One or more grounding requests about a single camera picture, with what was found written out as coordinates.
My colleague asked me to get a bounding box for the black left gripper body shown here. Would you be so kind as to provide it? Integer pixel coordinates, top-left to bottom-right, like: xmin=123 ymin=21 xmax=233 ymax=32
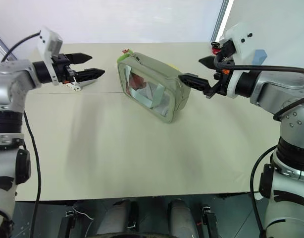
xmin=51 ymin=54 xmax=76 ymax=84

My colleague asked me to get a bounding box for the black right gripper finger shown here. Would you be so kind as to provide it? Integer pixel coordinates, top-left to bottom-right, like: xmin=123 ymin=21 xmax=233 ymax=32
xmin=178 ymin=73 xmax=213 ymax=93
xmin=198 ymin=56 xmax=216 ymax=70

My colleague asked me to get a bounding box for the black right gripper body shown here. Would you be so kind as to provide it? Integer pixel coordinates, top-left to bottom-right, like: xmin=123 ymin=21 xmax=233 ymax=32
xmin=205 ymin=39 xmax=239 ymax=100

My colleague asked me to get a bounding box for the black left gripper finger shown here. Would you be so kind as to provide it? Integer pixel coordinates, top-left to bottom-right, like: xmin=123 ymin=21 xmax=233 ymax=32
xmin=73 ymin=67 xmax=106 ymax=82
xmin=67 ymin=52 xmax=93 ymax=66

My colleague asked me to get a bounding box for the beige clear-window zipper pouch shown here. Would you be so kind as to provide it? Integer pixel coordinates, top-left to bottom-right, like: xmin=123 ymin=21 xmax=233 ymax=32
xmin=116 ymin=51 xmax=192 ymax=124

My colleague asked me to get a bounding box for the green item with red tag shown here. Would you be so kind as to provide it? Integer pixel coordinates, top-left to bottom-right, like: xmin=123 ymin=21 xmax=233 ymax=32
xmin=117 ymin=48 xmax=133 ymax=64

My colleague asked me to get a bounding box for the blue block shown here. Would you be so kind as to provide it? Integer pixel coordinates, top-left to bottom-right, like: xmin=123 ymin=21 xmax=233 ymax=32
xmin=252 ymin=49 xmax=268 ymax=66

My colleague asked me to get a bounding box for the grey rounded shape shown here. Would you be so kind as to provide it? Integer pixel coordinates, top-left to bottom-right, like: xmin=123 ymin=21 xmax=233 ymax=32
xmin=96 ymin=199 xmax=139 ymax=236
xmin=167 ymin=198 xmax=200 ymax=238

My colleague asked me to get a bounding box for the red and black cable bundle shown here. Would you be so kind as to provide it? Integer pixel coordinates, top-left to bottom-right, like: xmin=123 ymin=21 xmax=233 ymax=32
xmin=210 ymin=41 xmax=223 ymax=56

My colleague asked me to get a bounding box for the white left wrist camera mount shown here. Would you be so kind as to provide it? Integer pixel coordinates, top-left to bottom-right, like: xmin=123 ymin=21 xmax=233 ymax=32
xmin=37 ymin=26 xmax=64 ymax=86

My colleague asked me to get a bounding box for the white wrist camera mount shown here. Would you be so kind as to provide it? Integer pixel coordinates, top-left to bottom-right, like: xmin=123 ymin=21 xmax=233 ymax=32
xmin=219 ymin=22 xmax=257 ymax=99
xmin=37 ymin=26 xmax=64 ymax=86

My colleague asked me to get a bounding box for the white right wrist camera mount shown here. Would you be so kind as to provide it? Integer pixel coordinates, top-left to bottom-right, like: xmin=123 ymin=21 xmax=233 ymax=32
xmin=219 ymin=22 xmax=257 ymax=99

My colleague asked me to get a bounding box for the aluminium frame post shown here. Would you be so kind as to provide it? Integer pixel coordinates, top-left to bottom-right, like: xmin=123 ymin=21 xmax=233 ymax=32
xmin=210 ymin=0 xmax=235 ymax=42

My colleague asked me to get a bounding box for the aluminium frame bar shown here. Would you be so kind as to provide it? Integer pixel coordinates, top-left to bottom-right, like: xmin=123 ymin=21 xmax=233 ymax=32
xmin=0 ymin=29 xmax=18 ymax=62

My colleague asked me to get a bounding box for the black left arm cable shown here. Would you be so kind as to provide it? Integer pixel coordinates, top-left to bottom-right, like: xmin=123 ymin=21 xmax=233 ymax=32
xmin=0 ymin=30 xmax=42 ymax=238

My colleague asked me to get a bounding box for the black clamp bracket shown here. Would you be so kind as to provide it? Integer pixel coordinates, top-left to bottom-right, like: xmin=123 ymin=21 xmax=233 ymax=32
xmin=200 ymin=205 xmax=221 ymax=238
xmin=58 ymin=209 xmax=77 ymax=238

